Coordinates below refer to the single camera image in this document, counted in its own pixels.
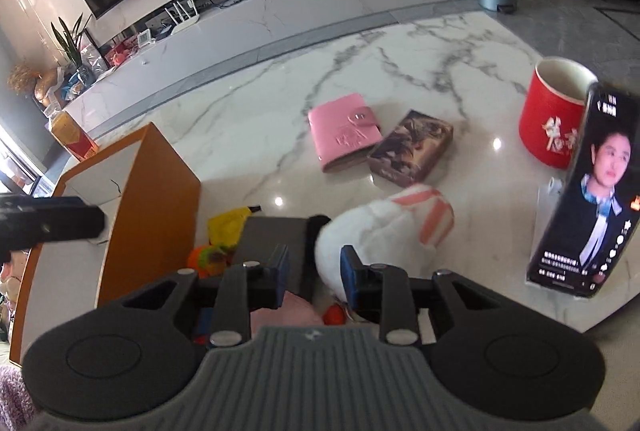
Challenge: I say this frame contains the white router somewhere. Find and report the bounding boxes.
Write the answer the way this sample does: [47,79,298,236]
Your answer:
[162,0,202,35]

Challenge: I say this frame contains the brown printed box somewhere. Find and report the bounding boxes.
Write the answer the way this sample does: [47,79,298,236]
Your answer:
[367,110,455,187]

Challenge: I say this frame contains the pink fabric item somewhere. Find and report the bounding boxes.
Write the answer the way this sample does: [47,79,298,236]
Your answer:
[250,292,326,331]

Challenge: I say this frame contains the black rectangular case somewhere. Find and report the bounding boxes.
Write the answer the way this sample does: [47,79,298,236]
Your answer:
[232,215,331,307]

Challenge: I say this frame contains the yellow banana toy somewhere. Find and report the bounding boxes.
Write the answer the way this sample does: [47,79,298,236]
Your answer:
[207,205,263,258]

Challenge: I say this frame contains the white plush toy pink stripes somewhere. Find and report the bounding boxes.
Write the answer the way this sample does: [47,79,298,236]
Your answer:
[314,184,456,313]

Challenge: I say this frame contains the golden ornament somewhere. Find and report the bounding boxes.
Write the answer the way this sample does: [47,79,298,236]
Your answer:
[7,64,64,105]

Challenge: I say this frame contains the red orange carton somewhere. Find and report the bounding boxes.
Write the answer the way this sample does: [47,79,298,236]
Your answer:
[47,110,99,162]

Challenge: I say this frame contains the orange crochet toy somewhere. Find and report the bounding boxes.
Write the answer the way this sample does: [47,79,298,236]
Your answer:
[187,245,232,281]

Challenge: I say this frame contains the white marble tv cabinet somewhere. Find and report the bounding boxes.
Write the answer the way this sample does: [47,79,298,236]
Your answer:
[60,0,481,132]

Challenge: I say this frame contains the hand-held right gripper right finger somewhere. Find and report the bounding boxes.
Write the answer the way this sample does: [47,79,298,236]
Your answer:
[341,246,508,345]

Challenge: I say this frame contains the red cup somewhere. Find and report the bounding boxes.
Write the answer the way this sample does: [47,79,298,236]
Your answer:
[518,56,599,170]

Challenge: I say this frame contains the green potted plant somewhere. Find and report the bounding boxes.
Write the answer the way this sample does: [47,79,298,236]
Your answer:
[50,14,99,88]

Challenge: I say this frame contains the pink wallet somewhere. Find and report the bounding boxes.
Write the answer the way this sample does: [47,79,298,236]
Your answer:
[307,92,383,174]

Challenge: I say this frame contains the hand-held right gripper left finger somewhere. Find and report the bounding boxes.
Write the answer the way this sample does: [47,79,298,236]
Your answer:
[120,244,291,346]

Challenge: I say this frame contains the purple fleece clothing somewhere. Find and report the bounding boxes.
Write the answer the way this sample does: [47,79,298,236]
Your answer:
[0,363,37,421]

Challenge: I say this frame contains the black smartphone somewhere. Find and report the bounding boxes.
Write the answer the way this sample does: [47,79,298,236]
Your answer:
[527,82,640,298]

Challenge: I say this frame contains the orange wooden storage box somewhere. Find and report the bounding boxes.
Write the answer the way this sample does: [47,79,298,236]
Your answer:
[9,122,202,364]

